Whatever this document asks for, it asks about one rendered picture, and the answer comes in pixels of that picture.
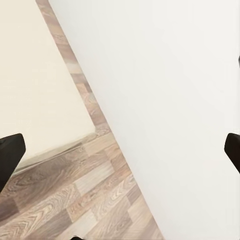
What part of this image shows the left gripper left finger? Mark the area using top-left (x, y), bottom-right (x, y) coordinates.
top-left (0, 133), bottom-right (26, 193)

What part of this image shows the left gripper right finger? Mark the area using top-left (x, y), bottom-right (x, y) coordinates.
top-left (224, 133), bottom-right (240, 173)

